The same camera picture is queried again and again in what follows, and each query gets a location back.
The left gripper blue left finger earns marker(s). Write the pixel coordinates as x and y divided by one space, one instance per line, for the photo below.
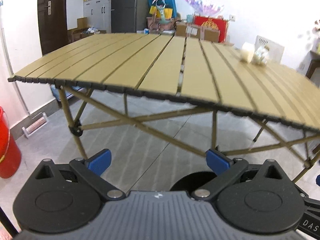
99 162

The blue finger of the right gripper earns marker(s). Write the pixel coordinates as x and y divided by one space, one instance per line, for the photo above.
318 180

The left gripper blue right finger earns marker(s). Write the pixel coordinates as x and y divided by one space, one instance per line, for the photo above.
217 161

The clear plastic bag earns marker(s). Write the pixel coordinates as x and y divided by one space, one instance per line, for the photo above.
261 56

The white foam tape roll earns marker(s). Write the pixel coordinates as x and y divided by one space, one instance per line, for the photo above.
247 52

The black round trash bin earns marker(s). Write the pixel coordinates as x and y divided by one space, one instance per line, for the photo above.
193 181

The white floor squeegee mop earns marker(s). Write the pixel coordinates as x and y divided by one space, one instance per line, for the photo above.
20 46

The folding slatted camping table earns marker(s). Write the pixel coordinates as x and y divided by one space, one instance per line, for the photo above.
209 76

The red plastic bucket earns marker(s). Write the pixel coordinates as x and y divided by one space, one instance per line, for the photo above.
10 154

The dark wooden side table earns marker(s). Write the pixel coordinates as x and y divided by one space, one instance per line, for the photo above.
314 64

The pink fluffy rug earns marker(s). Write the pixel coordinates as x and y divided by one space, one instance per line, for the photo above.
4 235

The open cardboard boxes by door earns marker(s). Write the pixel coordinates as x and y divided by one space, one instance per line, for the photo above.
82 30

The large taped cardboard box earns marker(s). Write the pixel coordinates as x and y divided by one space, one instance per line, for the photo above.
195 31

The red gift box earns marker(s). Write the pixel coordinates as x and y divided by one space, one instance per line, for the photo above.
214 23

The dried flowers in vase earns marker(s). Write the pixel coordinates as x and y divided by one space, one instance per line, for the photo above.
316 28

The dark grey refrigerator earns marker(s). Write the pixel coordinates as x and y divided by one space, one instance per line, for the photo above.
129 16

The iridescent flower bouquet wrap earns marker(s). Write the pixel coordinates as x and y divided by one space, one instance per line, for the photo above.
202 9

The blue gift bag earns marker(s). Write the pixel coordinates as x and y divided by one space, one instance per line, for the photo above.
167 7

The dark brown door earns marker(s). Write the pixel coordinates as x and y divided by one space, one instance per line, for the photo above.
52 20

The white kitchen cabinets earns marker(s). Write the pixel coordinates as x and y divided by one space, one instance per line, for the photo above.
98 14

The white wall heater panel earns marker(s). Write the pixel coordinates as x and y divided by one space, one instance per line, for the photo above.
275 50

